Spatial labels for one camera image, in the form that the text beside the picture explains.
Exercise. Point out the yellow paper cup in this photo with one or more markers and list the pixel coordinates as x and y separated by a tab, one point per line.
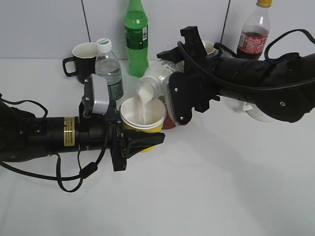
148	118

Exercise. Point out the cola bottle yellow cap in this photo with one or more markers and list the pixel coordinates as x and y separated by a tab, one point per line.
254	32

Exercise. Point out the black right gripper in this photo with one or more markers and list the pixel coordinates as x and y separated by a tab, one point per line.
194	47

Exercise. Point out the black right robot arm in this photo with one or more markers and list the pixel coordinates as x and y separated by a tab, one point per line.
282	88

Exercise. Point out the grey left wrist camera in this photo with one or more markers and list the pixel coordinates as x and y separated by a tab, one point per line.
95	99

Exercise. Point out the black ceramic mug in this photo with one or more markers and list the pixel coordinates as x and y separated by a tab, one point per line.
83	56

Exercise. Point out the clear water bottle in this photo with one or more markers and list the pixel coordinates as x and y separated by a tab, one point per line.
107	66

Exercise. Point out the red ceramic mug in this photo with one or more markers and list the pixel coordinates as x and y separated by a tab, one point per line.
168	122

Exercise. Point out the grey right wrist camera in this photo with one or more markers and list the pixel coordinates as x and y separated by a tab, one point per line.
180	92

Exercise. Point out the green soda bottle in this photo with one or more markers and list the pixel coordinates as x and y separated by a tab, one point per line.
136	34

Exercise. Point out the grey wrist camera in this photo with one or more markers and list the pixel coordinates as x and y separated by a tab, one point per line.
95	99
180	92

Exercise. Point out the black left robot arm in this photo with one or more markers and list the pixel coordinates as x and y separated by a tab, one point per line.
24	137

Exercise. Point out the white ceramic mug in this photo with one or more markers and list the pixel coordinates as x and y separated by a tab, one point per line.
250	109

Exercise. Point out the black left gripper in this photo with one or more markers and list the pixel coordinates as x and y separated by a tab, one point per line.
104	132

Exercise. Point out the dark grey mug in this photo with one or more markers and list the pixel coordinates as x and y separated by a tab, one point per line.
209	47

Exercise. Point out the milk bottle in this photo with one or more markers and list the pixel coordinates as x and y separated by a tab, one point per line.
150	85

